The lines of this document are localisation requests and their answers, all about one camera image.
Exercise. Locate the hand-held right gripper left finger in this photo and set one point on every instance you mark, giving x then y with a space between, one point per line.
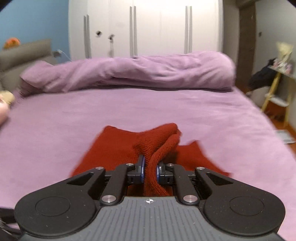
141 171

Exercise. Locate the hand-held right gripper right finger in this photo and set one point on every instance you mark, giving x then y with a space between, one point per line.
159 172

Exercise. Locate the red knit cardigan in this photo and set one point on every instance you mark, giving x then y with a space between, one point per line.
120 148

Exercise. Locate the purple duvet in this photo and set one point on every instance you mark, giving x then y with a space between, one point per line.
138 69

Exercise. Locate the magazine on floor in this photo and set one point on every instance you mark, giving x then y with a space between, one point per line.
285 136

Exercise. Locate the dark wardrobe door knob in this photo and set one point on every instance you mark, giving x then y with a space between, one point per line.
99 33
111 38

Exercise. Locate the black bag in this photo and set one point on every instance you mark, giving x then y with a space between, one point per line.
261 77

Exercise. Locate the yellow-legged side table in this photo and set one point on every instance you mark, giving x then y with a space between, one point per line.
275 88

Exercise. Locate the white wardrobe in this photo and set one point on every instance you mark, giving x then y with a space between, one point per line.
157 25

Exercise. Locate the pink plush toy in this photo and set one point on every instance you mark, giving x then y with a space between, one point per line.
4 104

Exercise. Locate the brown wooden door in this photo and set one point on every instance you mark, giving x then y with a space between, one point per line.
246 46

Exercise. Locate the grey padded headboard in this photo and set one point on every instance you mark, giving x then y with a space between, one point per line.
23 58

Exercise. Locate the wrapped flower bouquet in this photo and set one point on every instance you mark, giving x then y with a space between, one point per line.
285 53

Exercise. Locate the orange plush toy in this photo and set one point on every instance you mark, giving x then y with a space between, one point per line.
12 43

